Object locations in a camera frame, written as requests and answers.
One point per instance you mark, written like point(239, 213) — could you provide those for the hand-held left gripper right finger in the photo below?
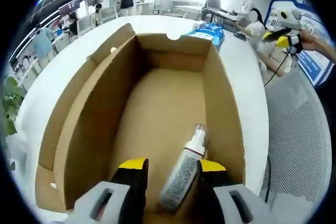
point(215, 179)

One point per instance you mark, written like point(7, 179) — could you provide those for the green potted plant white pot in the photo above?
point(11, 98)

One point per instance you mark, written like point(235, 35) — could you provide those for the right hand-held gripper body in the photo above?
point(290, 18)

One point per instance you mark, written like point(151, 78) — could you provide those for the brown cardboard shoe box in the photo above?
point(162, 98)

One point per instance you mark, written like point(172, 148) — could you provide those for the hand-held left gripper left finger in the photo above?
point(131, 182)

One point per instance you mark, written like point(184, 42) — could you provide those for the person's right hand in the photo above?
point(311, 43)

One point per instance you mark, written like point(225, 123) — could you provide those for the blue white display board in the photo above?
point(312, 64)

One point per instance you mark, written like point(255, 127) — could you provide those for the grey mesh chair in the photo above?
point(296, 129)

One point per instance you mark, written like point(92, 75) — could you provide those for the blue white plastic packets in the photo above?
point(207, 33)

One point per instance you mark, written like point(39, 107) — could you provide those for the white foam pump bottle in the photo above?
point(181, 176)

